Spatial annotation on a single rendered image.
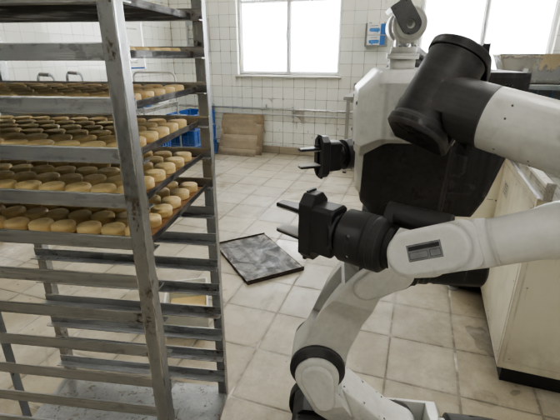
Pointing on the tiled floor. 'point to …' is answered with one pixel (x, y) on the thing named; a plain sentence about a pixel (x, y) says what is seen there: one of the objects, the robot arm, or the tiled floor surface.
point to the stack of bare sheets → (258, 258)
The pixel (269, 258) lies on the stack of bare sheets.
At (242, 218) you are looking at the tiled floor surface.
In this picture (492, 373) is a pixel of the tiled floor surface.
